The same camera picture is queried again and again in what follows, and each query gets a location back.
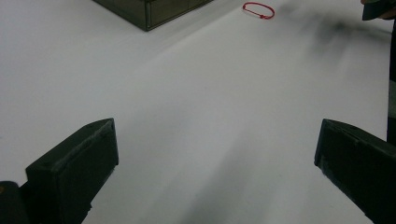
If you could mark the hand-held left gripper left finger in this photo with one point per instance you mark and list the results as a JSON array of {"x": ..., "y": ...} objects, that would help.
[{"x": 71, "y": 168}]

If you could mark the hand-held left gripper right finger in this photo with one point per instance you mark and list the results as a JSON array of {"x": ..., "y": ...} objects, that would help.
[{"x": 361, "y": 161}]

